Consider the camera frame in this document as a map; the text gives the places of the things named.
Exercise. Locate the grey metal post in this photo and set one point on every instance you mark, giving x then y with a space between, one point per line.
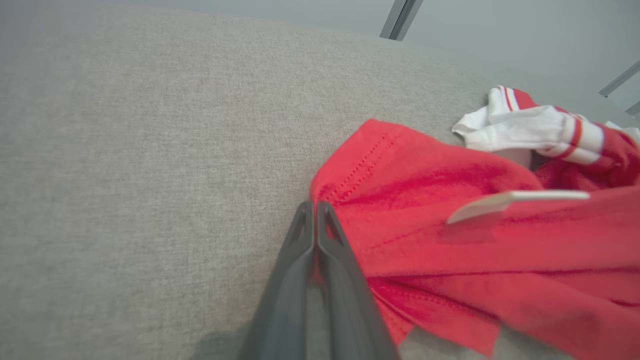
400 20

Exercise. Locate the grey fabric sofa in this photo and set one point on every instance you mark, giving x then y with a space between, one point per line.
125 175

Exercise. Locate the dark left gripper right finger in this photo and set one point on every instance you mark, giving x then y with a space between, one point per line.
350 310

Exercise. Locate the red shirt white striped trim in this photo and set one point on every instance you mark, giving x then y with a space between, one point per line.
450 260

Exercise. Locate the dark grey frame bar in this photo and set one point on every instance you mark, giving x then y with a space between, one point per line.
620 79

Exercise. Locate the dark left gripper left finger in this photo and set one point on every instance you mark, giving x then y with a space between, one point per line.
285 300

